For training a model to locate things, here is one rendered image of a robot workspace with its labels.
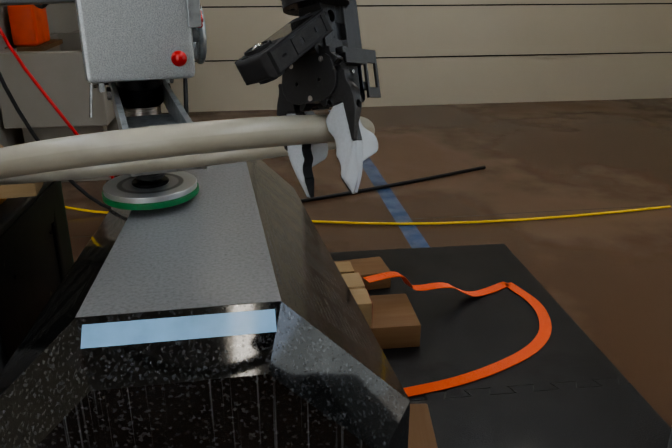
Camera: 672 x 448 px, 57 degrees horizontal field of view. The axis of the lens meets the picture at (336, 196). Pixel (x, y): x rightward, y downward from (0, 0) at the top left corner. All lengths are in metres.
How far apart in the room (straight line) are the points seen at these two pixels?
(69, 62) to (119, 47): 2.81
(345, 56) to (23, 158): 0.32
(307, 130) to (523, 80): 6.35
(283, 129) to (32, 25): 3.98
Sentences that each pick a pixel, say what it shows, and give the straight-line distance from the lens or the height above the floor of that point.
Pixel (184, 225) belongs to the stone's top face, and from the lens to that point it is 1.38.
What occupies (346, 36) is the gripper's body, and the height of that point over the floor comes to 1.25.
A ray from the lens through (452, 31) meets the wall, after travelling 6.58.
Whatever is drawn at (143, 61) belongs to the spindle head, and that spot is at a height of 1.14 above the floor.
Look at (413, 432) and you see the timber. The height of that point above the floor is 0.14.
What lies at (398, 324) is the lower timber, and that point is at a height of 0.11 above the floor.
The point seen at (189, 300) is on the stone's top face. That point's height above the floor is 0.80.
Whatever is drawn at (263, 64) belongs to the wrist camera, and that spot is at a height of 1.24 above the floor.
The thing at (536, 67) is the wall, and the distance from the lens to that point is 6.97.
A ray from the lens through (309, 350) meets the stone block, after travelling 1.07.
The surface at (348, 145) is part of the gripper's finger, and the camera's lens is 0.63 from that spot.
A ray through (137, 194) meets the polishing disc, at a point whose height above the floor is 0.85.
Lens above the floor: 1.32
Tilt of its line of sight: 20 degrees down
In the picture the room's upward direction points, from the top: straight up
